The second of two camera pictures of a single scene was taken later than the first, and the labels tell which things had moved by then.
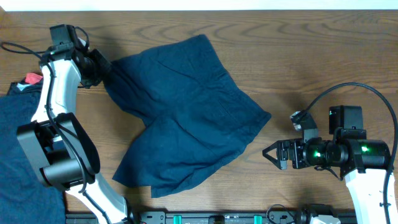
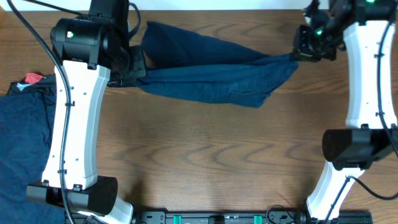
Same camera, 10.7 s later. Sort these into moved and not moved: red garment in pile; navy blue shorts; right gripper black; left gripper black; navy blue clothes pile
Moved: left gripper black; navy blue shorts; right gripper black
Not moved: red garment in pile; navy blue clothes pile
